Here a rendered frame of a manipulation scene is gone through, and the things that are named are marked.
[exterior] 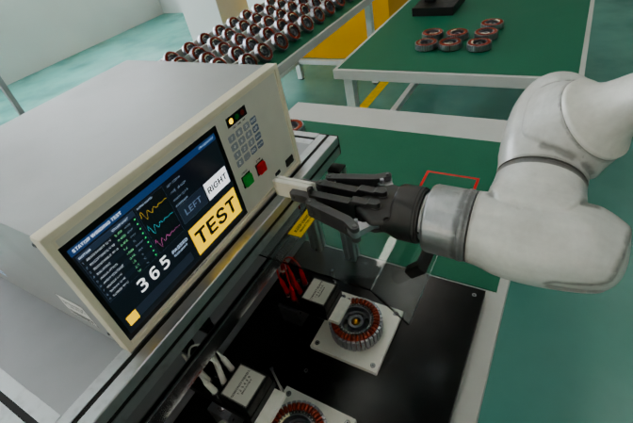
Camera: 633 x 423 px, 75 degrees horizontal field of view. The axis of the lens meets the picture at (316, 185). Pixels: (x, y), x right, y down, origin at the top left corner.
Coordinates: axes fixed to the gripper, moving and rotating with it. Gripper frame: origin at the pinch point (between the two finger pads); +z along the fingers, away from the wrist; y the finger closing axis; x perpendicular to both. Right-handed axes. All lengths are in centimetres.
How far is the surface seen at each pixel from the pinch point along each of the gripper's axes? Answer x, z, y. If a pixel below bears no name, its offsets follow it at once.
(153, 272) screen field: 0.1, 9.3, -21.1
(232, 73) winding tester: 13.4, 15.9, 10.5
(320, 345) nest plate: -40.1, 1.8, -2.8
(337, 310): -35.2, 0.1, 3.3
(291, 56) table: -43, 107, 153
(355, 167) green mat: -43, 24, 61
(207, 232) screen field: -1.9, 9.3, -11.1
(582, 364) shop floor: -118, -55, 64
